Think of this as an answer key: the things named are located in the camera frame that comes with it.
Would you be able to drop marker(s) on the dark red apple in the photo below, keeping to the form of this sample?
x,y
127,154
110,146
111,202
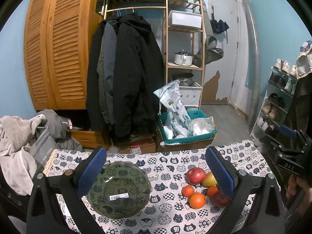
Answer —
x,y
220,200

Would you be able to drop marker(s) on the teal cardboard box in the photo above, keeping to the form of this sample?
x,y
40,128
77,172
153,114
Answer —
x,y
167,133

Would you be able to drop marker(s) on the green glass bowl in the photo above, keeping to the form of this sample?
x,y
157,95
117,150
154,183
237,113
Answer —
x,y
121,190

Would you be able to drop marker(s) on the black hanging coat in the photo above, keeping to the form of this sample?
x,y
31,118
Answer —
x,y
125,69

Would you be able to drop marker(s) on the grey clothes pile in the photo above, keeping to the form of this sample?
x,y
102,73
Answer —
x,y
17,164

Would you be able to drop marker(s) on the grey storage bag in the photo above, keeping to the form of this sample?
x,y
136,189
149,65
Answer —
x,y
42,145

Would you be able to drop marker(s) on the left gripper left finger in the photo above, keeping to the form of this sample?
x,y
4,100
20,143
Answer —
x,y
44,214

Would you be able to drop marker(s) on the shoe rack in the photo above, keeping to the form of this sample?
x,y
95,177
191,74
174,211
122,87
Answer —
x,y
276,103

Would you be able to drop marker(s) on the cat pattern tablecloth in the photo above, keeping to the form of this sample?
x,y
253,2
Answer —
x,y
168,210

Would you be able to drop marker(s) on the clear plastic bag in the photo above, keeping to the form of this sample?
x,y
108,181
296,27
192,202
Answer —
x,y
202,126

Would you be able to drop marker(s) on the yellow mango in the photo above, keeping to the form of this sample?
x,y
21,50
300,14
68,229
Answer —
x,y
209,180

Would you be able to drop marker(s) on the small mandarin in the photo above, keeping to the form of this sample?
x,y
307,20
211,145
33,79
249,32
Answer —
x,y
212,190
188,191

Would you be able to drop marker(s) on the bamboo shelf rack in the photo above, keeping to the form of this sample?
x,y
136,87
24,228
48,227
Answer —
x,y
197,6

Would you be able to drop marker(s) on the white patterned drawer box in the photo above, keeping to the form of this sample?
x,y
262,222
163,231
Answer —
x,y
190,95

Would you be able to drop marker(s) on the silver vertical pipe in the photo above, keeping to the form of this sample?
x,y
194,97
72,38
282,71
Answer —
x,y
255,58

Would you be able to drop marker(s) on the white cooking pot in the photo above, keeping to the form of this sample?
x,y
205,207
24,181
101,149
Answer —
x,y
183,58

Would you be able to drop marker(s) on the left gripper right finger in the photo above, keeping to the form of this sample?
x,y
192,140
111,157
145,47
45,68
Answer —
x,y
267,211

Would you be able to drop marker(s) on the white printed rice bag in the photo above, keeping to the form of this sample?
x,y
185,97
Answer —
x,y
177,116

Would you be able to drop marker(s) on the wooden louvered wardrobe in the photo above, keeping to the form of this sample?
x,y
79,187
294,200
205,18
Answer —
x,y
57,42

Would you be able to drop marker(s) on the dark folded umbrella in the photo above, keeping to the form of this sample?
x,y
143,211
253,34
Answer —
x,y
219,27

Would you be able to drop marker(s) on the white plastic storage box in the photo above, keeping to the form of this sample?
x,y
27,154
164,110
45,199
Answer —
x,y
185,19

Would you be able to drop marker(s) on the large orange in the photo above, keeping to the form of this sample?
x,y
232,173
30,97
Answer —
x,y
197,200

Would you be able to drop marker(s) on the brown cardboard box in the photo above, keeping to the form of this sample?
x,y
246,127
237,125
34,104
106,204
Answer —
x,y
138,145

